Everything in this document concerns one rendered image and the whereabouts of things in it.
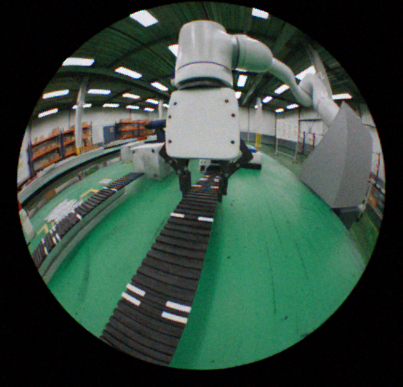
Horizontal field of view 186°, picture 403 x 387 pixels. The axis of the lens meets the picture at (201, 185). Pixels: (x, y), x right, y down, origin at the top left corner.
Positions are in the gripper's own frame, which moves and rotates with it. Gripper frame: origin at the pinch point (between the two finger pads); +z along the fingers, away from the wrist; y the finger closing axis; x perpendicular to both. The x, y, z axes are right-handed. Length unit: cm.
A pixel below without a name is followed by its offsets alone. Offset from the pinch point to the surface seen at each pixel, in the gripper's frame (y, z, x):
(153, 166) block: -15.7, 0.0, 10.0
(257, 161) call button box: 14.8, 0.7, 27.0
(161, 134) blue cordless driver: -35, -8, 50
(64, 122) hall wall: -1052, -279, 261
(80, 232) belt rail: -17.1, 2.7, -15.3
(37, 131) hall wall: -1044, -282, -10
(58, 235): -17.7, 0.6, -19.7
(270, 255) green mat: 10.4, 4.0, -9.6
